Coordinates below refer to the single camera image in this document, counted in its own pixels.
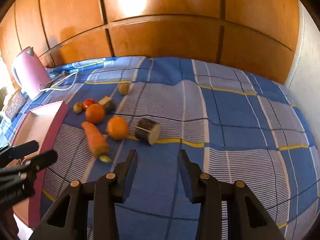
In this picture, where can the brown kiwi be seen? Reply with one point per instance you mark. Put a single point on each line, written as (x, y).
(123, 89)
(78, 107)

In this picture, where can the blue plaid bedsheet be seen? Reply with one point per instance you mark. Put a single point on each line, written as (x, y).
(225, 105)

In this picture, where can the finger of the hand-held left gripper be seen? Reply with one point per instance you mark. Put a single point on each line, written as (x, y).
(45, 158)
(25, 148)

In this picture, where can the pink rectangular tray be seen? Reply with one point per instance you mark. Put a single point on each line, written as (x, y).
(40, 127)

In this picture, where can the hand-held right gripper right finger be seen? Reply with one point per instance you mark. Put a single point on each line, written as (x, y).
(186, 180)

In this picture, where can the red tomato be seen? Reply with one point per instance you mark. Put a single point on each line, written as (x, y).
(88, 102)

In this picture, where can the carrot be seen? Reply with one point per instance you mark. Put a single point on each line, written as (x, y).
(95, 137)

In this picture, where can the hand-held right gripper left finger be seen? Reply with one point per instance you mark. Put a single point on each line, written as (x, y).
(130, 176)

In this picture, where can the orange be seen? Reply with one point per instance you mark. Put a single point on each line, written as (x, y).
(117, 128)
(95, 113)

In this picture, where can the wooden wardrobe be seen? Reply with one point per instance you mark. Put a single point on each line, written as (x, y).
(175, 42)

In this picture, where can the pink electric kettle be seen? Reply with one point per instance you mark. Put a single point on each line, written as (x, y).
(30, 75)

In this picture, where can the patterned box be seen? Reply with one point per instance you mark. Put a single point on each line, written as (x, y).
(13, 105)

